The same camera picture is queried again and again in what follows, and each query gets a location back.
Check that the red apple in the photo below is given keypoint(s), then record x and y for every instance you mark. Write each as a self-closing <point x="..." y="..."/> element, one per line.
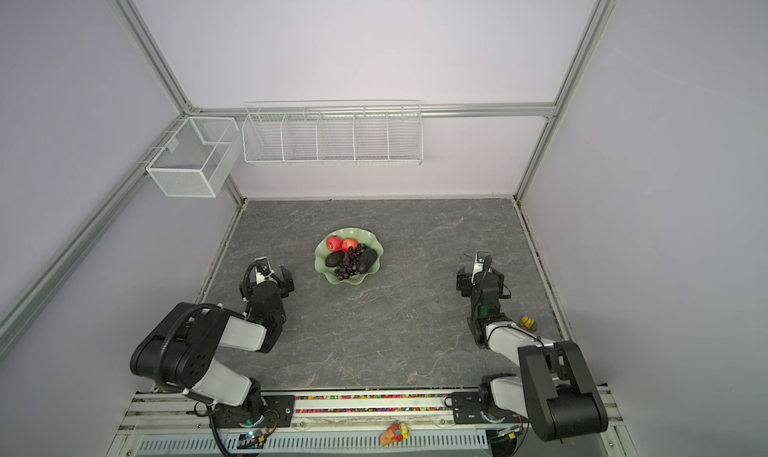
<point x="334" y="243"/>
<point x="349" y="244"/>

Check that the colourful toy on rail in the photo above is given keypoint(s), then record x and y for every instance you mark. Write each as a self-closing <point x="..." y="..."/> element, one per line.
<point x="395" y="433"/>

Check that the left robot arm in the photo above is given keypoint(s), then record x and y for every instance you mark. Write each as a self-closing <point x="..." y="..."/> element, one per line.
<point x="179" y="354"/>

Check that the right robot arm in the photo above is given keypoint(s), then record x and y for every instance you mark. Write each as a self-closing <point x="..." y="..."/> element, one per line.
<point x="553" y="389"/>

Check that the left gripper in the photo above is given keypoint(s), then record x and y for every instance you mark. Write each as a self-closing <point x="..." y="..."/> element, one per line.
<point x="286" y="285"/>

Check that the small yellow toy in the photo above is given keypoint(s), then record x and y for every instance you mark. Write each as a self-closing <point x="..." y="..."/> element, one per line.
<point x="529" y="323"/>

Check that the white mesh box basket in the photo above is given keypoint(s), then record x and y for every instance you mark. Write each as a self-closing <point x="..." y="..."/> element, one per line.
<point x="197" y="158"/>

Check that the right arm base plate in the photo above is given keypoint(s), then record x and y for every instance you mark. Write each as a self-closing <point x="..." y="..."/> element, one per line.
<point x="469" y="408"/>

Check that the white wire wall rack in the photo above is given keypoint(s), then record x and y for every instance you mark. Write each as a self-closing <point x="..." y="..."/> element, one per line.
<point x="333" y="132"/>

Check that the green wavy fruit bowl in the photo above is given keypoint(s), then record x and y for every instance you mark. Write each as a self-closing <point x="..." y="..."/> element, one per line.
<point x="363" y="237"/>

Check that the dark purple grape bunch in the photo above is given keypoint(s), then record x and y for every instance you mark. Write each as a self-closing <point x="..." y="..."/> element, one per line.
<point x="347" y="269"/>

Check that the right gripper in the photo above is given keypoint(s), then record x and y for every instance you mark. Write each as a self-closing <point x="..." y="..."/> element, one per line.
<point x="466" y="283"/>

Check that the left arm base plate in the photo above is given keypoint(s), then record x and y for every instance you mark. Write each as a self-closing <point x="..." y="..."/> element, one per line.
<point x="272" y="411"/>

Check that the dark avocado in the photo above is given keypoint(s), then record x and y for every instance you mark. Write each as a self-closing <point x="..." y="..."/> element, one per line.
<point x="366" y="260"/>
<point x="335" y="259"/>

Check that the dark avocado front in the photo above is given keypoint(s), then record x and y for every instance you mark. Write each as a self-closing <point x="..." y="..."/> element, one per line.
<point x="335" y="259"/>

